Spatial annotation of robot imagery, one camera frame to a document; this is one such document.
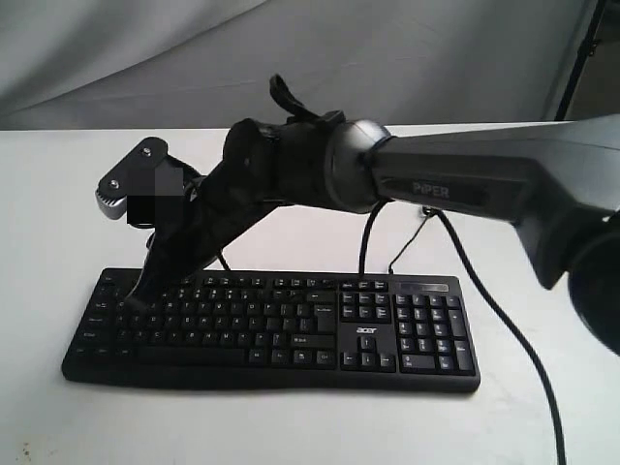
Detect black stand pole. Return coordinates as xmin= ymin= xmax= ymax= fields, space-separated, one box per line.
xmin=554 ymin=1 xmax=607 ymax=121

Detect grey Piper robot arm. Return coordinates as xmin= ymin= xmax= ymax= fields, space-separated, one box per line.
xmin=128 ymin=115 xmax=619 ymax=351

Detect grey backdrop cloth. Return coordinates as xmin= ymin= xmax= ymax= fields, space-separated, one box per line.
xmin=1 ymin=1 xmax=594 ymax=130

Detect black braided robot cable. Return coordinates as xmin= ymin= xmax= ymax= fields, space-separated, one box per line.
xmin=356 ymin=201 xmax=568 ymax=465

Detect black Acer keyboard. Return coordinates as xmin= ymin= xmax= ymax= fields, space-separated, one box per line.
xmin=61 ymin=268 xmax=481 ymax=393

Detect black keyboard USB cable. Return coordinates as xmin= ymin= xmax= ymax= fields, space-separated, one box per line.
xmin=387 ymin=205 xmax=437 ymax=276

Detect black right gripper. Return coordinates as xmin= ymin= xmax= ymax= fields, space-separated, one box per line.
xmin=124 ymin=118 xmax=292 ymax=311

